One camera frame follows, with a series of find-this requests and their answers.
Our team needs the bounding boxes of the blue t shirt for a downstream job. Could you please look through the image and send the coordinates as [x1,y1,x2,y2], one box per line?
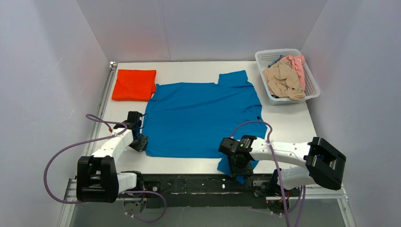
[142,70,267,175]

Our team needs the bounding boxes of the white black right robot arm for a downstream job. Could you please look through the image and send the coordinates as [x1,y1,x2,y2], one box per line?
[218,135,346,191]

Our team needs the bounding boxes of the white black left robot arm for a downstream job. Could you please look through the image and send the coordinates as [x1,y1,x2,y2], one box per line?
[76,128,148,203]

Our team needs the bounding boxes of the folded orange t shirt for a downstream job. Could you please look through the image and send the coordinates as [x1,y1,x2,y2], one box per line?
[111,70,157,102]

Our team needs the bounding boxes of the beige t shirt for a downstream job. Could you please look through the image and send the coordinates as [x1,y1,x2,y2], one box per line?
[263,60,306,101]

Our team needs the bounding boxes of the white plastic laundry basket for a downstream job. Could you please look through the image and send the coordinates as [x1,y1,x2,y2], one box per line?
[254,49,321,105]

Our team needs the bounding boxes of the pink t shirt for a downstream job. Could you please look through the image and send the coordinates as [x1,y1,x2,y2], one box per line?
[279,55,306,90]

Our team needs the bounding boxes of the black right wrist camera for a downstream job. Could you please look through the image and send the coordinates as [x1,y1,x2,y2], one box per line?
[218,135,257,159]

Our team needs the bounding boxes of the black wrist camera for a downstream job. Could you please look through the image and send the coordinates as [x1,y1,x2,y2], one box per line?
[218,135,257,159]
[113,111,147,134]

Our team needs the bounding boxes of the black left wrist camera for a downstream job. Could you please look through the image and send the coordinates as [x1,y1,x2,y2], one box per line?
[113,111,147,134]

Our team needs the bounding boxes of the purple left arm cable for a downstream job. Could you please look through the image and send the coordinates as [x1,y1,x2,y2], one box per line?
[43,114,167,224]

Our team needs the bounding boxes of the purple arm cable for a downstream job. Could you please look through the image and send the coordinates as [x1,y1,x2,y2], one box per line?
[43,114,167,224]
[230,120,306,227]

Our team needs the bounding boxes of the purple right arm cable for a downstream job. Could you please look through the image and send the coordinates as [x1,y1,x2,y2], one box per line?
[230,120,306,227]

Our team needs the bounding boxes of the aluminium frame rail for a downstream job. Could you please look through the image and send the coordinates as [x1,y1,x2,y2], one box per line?
[58,178,356,227]

